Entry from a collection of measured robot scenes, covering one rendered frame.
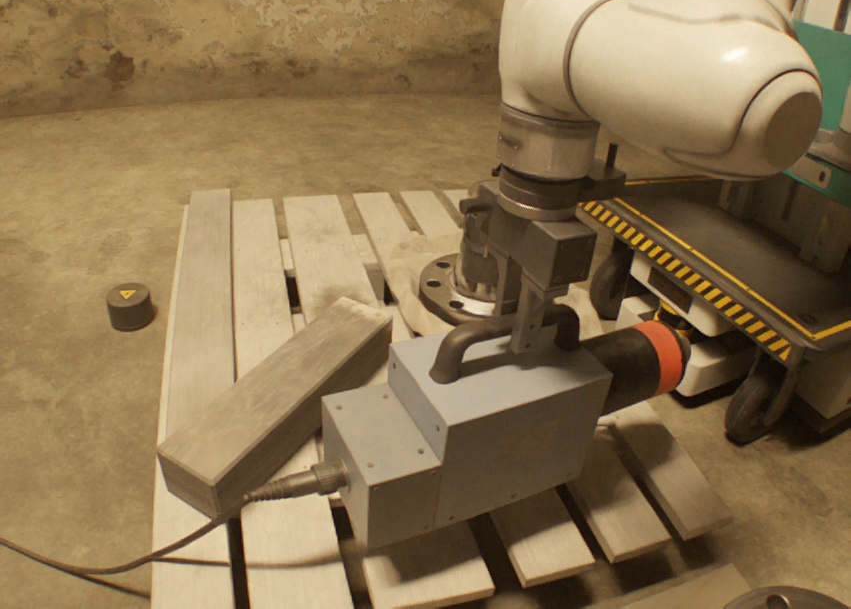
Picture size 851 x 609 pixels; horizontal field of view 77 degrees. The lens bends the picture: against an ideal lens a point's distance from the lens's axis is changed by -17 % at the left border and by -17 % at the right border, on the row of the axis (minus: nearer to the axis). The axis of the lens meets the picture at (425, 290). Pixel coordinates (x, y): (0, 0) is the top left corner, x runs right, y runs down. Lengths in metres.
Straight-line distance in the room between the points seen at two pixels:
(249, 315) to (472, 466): 0.67
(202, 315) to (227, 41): 2.28
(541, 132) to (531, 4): 0.11
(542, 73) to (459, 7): 2.99
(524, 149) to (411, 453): 0.31
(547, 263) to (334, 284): 0.80
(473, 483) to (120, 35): 2.98
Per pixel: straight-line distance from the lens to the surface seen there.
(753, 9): 0.42
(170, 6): 3.30
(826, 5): 1.46
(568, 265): 0.56
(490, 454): 0.66
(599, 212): 1.40
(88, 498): 1.13
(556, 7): 0.49
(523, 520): 0.87
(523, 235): 0.58
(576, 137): 0.53
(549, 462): 0.73
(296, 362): 0.94
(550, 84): 0.49
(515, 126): 0.54
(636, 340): 0.80
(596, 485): 0.94
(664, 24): 0.41
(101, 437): 1.23
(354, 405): 0.68
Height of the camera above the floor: 0.81
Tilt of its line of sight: 31 degrees down
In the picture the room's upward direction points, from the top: 5 degrees clockwise
